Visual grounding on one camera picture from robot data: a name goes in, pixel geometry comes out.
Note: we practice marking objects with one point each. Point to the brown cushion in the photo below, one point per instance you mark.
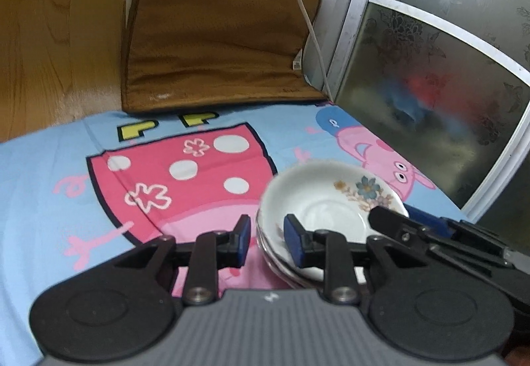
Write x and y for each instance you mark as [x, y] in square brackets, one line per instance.
[215, 30]

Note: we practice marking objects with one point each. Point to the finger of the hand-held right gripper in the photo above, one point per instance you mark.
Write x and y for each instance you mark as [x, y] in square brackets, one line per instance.
[430, 221]
[389, 221]

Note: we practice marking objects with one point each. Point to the wood-grain board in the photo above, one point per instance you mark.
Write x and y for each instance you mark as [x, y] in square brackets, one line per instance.
[49, 38]

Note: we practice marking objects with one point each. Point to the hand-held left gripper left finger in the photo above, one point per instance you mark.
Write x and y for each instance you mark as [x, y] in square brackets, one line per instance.
[244, 241]

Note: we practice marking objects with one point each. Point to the frosted glass sliding door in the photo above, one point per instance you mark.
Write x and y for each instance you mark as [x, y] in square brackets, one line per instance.
[434, 80]

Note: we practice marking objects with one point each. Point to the printed blanket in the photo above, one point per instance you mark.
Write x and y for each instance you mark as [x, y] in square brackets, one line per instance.
[62, 167]

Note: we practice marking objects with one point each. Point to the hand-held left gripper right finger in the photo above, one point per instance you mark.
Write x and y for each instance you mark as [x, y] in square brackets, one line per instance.
[294, 241]

